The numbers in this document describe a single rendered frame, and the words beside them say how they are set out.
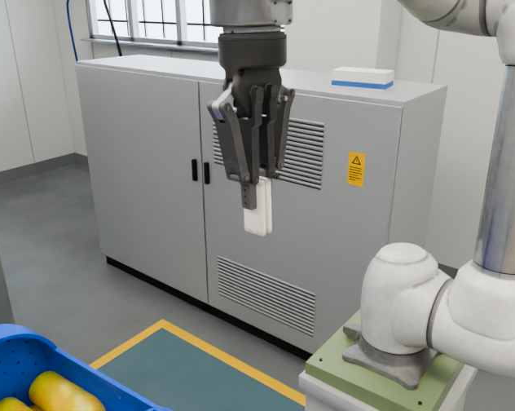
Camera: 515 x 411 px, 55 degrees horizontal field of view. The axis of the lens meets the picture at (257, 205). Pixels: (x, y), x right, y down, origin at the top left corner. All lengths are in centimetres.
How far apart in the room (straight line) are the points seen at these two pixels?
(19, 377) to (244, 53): 88
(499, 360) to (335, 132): 133
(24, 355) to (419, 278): 83
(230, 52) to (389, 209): 165
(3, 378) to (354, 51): 257
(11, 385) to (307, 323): 171
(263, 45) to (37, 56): 537
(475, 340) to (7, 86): 522
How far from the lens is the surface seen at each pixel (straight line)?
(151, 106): 289
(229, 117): 53
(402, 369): 118
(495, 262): 101
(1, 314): 182
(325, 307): 250
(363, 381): 117
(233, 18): 53
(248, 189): 58
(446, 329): 106
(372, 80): 222
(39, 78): 588
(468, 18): 97
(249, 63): 53
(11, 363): 117
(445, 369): 124
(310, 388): 123
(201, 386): 268
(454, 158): 334
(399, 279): 107
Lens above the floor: 181
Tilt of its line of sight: 23 degrees down
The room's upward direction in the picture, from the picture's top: straight up
